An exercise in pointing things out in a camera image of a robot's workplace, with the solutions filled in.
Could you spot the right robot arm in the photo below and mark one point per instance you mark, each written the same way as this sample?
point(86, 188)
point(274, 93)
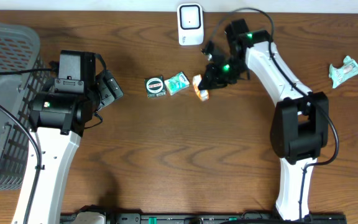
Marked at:
point(300, 122)

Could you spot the orange small tissue pack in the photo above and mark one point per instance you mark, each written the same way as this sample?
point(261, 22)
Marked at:
point(203, 95)

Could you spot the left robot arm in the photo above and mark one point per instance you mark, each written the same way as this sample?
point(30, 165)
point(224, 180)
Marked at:
point(58, 116)

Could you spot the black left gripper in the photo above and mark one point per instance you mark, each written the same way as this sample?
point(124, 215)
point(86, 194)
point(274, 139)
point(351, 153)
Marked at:
point(107, 96)

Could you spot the teal long snack packet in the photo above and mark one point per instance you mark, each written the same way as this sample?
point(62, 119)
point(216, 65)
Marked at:
point(347, 71)

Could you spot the white barcode scanner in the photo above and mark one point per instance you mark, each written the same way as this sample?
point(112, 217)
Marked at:
point(190, 24)

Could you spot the teal small tissue pack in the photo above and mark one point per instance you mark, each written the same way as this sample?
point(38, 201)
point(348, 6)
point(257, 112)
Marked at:
point(176, 83)

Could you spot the green round-logo box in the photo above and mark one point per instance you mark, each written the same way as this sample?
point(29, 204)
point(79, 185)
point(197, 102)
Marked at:
point(155, 86)

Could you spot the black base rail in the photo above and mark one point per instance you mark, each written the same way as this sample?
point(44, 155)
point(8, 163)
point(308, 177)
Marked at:
point(97, 214)

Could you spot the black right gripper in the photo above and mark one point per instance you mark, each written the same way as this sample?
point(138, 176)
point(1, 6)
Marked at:
point(213, 83)

